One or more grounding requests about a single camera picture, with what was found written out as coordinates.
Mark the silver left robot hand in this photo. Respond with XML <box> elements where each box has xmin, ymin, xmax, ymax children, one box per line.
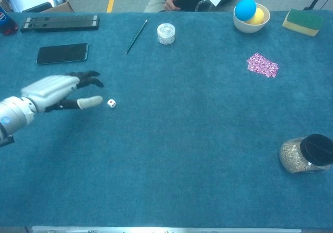
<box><xmin>20</xmin><ymin>70</ymin><xmax>105</xmax><ymax>113</ymax></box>

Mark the black smartphone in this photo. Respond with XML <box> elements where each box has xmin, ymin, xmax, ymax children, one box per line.
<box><xmin>36</xmin><ymin>43</ymin><xmax>89</xmax><ymax>66</ymax></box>

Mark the black rectangular case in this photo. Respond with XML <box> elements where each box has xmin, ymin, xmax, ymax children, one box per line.
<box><xmin>20</xmin><ymin>15</ymin><xmax>100</xmax><ymax>33</ymax></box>

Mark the Pepsi cola bottle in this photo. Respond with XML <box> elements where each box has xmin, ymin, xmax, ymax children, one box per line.
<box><xmin>0</xmin><ymin>0</ymin><xmax>19</xmax><ymax>37</ymax></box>

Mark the green pencil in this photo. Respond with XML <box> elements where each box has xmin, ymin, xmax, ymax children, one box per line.
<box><xmin>125</xmin><ymin>19</ymin><xmax>148</xmax><ymax>55</ymax></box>

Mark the teal table cloth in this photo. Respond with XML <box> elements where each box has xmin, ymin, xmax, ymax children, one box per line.
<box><xmin>0</xmin><ymin>10</ymin><xmax>333</xmax><ymax>229</ymax></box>

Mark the white round tin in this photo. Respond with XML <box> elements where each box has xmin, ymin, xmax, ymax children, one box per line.
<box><xmin>157</xmin><ymin>23</ymin><xmax>176</xmax><ymax>45</ymax></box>

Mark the white ceramic bowl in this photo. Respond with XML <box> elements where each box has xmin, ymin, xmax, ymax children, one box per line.
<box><xmin>233</xmin><ymin>3</ymin><xmax>271</xmax><ymax>34</ymax></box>

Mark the blue ball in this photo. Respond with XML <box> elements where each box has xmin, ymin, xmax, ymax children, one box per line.
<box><xmin>235</xmin><ymin>0</ymin><xmax>258</xmax><ymax>20</ymax></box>

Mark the pink patterned card pack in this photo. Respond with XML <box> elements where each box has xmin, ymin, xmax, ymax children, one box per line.
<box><xmin>246</xmin><ymin>52</ymin><xmax>279</xmax><ymax>78</ymax></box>

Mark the yellow ball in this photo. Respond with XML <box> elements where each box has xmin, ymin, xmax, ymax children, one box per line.
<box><xmin>245</xmin><ymin>7</ymin><xmax>265</xmax><ymax>25</ymax></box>

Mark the yellow green sponge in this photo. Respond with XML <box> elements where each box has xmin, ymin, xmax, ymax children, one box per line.
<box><xmin>281</xmin><ymin>8</ymin><xmax>324</xmax><ymax>37</ymax></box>

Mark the glass jar with black lid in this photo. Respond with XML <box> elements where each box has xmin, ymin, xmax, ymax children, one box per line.
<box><xmin>279</xmin><ymin>134</ymin><xmax>333</xmax><ymax>175</ymax></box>

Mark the silver metal table rail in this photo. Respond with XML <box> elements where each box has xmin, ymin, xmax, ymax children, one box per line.
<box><xmin>30</xmin><ymin>226</ymin><xmax>302</xmax><ymax>233</ymax></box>

